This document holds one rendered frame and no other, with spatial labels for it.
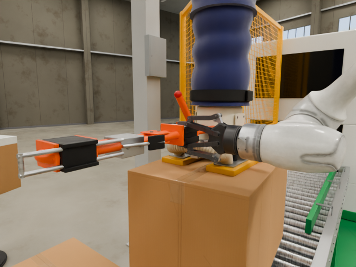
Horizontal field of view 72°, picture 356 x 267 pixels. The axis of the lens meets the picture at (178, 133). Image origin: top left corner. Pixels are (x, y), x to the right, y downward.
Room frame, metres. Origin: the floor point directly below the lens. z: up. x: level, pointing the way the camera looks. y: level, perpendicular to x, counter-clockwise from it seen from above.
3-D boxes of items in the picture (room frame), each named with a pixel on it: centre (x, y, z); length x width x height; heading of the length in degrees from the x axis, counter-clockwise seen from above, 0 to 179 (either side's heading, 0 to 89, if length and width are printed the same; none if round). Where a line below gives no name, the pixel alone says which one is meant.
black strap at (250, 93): (0.93, -0.16, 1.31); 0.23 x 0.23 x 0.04
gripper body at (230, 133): (0.63, -0.12, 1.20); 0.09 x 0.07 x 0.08; 52
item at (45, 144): (0.46, 0.21, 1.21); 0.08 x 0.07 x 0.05; 143
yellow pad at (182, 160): (0.99, -0.08, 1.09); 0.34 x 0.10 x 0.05; 143
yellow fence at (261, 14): (2.50, -0.85, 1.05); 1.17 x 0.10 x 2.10; 143
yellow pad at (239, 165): (0.88, -0.23, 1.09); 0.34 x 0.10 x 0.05; 143
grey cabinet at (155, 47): (1.98, 0.17, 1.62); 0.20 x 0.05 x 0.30; 143
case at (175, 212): (0.92, -0.16, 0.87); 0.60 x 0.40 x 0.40; 148
